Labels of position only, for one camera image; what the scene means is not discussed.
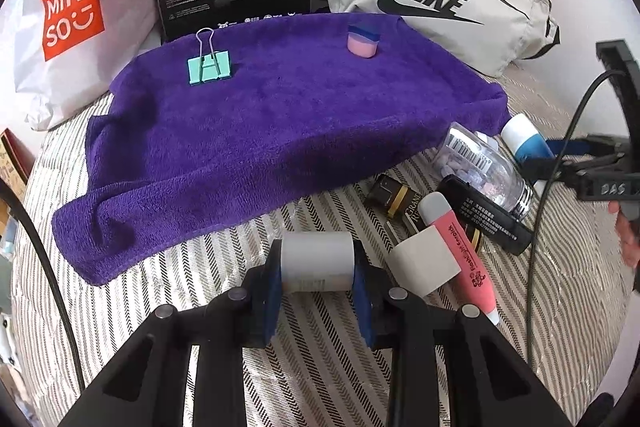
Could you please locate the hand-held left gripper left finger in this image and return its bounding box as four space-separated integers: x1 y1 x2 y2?
62 241 283 427

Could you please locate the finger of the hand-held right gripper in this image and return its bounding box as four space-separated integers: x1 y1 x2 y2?
522 154 621 181
545 134 631 156

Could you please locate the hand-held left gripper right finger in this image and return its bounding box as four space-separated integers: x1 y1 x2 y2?
350 242 576 427

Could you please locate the white and blue bottle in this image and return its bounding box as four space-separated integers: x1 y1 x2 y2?
501 114 556 168

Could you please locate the clear pill bottle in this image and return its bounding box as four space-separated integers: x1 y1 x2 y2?
432 122 536 220

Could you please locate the white tape roll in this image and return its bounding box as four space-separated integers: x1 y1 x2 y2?
280 231 356 294

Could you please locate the black rectangular bar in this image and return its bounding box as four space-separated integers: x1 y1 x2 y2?
437 174 533 256

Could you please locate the white charger plug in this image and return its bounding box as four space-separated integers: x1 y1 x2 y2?
384 219 463 299

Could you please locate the pink highlighter pen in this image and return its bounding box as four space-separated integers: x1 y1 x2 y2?
417 193 501 327

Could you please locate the black and gold tube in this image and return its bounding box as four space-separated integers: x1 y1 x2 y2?
364 173 485 256

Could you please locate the person's right hand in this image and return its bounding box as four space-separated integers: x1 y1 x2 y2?
607 202 640 293

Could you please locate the purple towel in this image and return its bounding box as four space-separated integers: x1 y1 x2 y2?
51 12 510 287

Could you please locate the pink and blue small jar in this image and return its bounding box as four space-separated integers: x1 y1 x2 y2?
346 24 380 58

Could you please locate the green binder clip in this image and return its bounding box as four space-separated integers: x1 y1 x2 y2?
186 28 234 86

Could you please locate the patterned brown cardboard box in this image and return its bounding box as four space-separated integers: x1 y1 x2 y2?
0 127 31 212

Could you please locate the white shopping bag orange logo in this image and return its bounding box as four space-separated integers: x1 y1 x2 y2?
12 0 161 131

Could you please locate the black cable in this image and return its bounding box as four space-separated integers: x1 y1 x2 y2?
525 69 626 395
0 179 85 390

